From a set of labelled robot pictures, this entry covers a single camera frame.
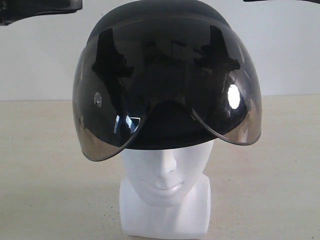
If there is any black helmet with tinted visor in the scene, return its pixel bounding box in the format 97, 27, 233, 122
72, 0, 262, 162

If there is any white mannequin head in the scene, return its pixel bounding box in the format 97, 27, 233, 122
119, 141, 213, 228

